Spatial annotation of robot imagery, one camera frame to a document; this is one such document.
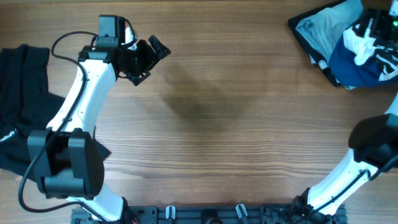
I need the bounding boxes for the white polo shirt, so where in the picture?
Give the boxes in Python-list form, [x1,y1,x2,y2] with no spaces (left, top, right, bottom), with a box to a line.
[341,0,398,82]

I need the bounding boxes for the navy blue shirt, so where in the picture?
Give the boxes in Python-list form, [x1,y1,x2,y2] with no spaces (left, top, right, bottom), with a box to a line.
[328,36,397,87]

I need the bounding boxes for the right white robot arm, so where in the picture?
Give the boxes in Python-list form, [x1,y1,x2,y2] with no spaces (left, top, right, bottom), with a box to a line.
[283,1,397,223]

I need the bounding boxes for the black garment under pile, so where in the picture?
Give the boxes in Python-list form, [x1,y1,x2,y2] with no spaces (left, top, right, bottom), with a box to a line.
[287,0,343,87]

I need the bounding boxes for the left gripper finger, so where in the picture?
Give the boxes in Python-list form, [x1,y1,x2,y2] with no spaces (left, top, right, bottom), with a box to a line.
[149,35,171,61]
[126,71,151,86]

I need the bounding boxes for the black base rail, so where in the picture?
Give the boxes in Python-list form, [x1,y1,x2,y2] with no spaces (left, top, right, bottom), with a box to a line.
[70,203,348,224]

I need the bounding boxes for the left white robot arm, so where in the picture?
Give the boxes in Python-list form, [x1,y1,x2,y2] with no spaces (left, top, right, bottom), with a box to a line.
[26,15,170,223]

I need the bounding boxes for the light grey garment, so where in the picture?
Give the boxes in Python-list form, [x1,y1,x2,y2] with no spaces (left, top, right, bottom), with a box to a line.
[296,0,363,63]

